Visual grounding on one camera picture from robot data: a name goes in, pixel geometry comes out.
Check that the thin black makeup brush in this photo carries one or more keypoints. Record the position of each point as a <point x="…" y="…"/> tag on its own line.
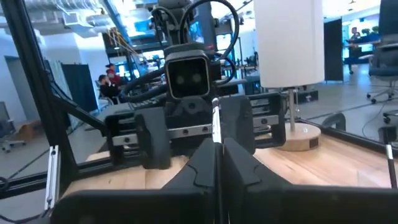
<point x="216" y="124"/>

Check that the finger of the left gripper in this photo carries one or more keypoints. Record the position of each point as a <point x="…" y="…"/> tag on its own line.
<point x="236" y="121"/>
<point x="152" y="140"/>

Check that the black table clamp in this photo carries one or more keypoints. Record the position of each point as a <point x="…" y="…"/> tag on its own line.
<point x="334" y="115"/>

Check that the silver metal bracket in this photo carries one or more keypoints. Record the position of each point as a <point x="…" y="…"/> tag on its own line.
<point x="52" y="177"/>

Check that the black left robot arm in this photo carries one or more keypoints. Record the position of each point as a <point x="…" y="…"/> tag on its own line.
<point x="174" y="17"/>

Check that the black partition panel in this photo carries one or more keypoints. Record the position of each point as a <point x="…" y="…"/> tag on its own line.
<point x="333" y="49"/>
<point x="79" y="87"/>

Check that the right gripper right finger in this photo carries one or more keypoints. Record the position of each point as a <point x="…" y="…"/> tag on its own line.
<point x="248" y="199"/>

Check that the person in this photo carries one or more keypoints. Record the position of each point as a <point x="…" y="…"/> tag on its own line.
<point x="114" y="77"/>
<point x="354" y="34"/>
<point x="109" y="88"/>

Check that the small green plants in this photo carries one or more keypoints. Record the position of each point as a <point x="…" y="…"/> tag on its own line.
<point x="367" y="31"/>

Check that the black office chair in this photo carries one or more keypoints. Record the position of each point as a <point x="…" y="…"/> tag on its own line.
<point x="384" y="62"/>

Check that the white shade wooden base lamp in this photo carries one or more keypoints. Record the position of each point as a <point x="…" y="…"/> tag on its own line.
<point x="289" y="46"/>

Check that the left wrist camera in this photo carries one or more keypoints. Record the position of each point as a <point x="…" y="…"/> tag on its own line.
<point x="186" y="77"/>

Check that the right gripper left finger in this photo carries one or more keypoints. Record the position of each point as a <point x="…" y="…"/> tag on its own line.
<point x="199" y="186"/>

